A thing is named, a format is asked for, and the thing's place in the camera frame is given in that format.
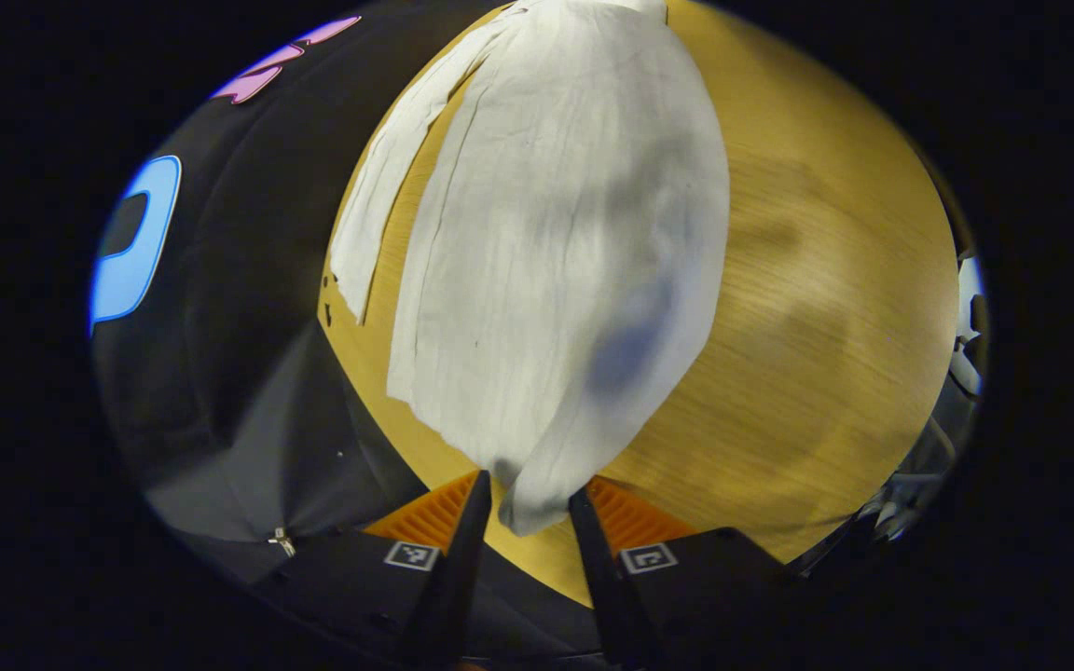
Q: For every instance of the white jeans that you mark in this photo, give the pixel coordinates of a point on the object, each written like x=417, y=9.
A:
x=556, y=233

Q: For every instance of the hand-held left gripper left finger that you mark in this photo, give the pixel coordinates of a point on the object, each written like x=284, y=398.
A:
x=462, y=568

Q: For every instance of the small silver metal clip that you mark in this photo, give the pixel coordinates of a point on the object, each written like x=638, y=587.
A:
x=282, y=540

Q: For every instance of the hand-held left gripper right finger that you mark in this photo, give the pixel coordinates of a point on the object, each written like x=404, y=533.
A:
x=604, y=578

